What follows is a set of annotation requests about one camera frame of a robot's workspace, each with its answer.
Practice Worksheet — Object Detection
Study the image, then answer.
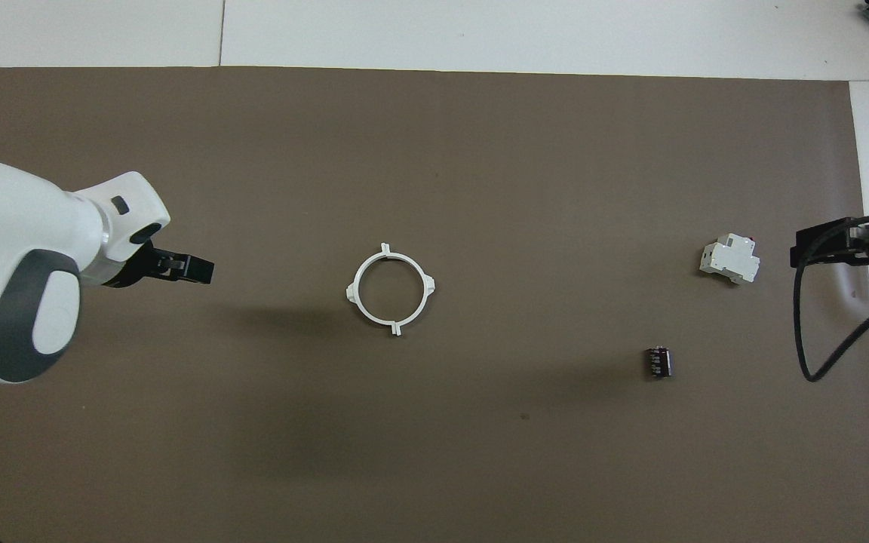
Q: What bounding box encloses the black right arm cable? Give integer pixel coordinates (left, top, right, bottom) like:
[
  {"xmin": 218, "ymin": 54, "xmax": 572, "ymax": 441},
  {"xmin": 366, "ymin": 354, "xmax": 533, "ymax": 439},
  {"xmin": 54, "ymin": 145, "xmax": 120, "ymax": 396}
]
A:
[{"xmin": 795, "ymin": 213, "xmax": 869, "ymax": 382}]

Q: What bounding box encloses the white half-ring pipe clamp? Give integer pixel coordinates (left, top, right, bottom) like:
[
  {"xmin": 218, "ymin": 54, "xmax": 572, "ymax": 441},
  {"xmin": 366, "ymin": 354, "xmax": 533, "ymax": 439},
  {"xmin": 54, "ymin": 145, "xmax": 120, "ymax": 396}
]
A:
[
  {"xmin": 345, "ymin": 243, "xmax": 399, "ymax": 337},
  {"xmin": 385, "ymin": 243, "xmax": 436, "ymax": 337}
]

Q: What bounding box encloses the white circuit breaker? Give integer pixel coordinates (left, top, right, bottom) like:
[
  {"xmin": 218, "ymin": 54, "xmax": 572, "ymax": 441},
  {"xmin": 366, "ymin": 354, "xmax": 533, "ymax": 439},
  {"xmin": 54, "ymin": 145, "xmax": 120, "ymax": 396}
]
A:
[{"xmin": 699, "ymin": 234, "xmax": 761, "ymax": 286}]

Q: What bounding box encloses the black cylindrical capacitor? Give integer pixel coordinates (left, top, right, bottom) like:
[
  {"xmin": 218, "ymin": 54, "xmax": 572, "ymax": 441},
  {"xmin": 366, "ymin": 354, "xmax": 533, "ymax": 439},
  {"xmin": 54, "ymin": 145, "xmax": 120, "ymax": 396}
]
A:
[{"xmin": 645, "ymin": 345, "xmax": 673, "ymax": 380}]

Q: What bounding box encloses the brown table mat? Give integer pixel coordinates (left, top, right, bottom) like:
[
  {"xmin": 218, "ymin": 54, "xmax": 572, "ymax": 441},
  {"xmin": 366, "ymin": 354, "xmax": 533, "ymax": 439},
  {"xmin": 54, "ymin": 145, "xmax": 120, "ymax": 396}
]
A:
[{"xmin": 0, "ymin": 66, "xmax": 869, "ymax": 543}]

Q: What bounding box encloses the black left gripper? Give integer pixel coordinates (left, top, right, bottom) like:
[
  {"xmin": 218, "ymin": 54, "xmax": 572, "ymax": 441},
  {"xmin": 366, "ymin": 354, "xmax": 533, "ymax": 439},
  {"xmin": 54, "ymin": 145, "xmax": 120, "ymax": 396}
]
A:
[{"xmin": 95, "ymin": 243, "xmax": 215, "ymax": 289}]

